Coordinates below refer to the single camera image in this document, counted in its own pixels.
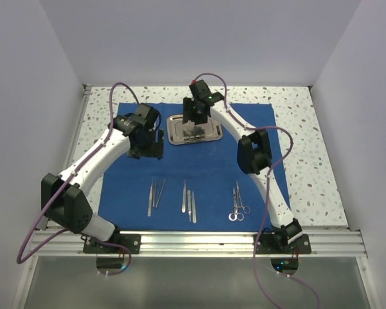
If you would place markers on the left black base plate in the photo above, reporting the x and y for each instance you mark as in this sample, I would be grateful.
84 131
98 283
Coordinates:
132 242

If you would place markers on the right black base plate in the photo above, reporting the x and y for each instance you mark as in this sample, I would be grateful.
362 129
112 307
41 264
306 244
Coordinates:
268 243

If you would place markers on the aluminium mounting rail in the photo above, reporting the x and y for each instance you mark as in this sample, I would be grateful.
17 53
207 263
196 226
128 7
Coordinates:
334 243

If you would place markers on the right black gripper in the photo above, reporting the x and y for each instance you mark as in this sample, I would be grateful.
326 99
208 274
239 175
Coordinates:
188 115

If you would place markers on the steel haemostat clamp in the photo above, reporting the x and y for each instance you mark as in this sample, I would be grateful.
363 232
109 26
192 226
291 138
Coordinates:
245 209
195 134

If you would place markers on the thin steel tweezers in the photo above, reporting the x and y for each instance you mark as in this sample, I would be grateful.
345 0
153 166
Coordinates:
160 192

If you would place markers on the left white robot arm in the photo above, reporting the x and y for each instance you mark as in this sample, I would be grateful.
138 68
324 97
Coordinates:
64 196

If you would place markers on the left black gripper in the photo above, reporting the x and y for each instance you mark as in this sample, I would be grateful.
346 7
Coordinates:
155 150

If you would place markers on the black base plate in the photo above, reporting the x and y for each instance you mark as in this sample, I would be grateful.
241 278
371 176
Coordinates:
132 242
268 243

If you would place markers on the steel surgical scissors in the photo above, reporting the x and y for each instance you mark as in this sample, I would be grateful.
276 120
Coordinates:
235 215

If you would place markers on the steel instrument tray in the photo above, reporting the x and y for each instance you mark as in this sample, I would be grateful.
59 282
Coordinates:
176 131

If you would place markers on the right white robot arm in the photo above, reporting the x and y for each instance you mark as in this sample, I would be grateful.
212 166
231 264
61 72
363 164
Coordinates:
254 155

